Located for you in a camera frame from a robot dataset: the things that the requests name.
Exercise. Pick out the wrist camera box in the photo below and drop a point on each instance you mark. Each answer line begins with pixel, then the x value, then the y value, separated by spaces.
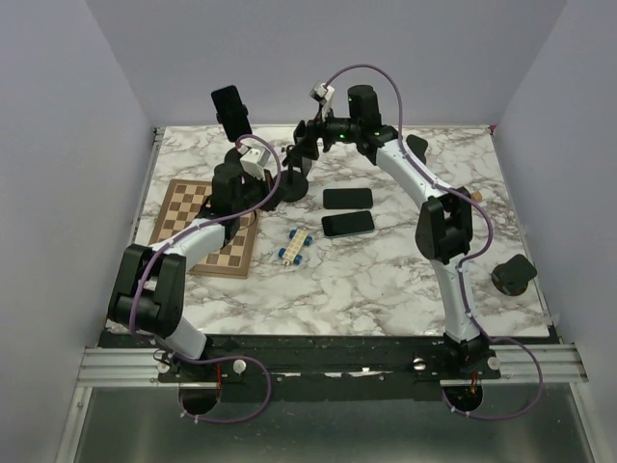
pixel 253 161
pixel 323 94

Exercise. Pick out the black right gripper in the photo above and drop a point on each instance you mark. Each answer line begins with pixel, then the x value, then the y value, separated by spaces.
pixel 322 126

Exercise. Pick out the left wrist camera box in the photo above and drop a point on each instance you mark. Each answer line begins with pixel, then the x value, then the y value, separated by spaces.
pixel 253 161

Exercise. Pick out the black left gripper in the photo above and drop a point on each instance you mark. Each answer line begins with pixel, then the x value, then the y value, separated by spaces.
pixel 273 201

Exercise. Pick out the black phone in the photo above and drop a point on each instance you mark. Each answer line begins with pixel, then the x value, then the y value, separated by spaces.
pixel 231 112
pixel 347 198
pixel 347 224
pixel 305 141

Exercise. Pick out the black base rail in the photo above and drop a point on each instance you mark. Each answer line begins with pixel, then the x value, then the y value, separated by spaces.
pixel 248 369

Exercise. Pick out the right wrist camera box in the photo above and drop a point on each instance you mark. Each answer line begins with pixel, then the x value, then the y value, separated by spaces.
pixel 323 94

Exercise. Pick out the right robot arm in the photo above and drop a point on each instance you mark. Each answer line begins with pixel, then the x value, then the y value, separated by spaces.
pixel 444 227

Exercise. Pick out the toy car with blue wheels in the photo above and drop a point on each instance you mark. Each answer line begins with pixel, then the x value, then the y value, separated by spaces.
pixel 291 254

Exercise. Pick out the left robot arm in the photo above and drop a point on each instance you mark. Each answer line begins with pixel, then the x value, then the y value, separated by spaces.
pixel 148 293

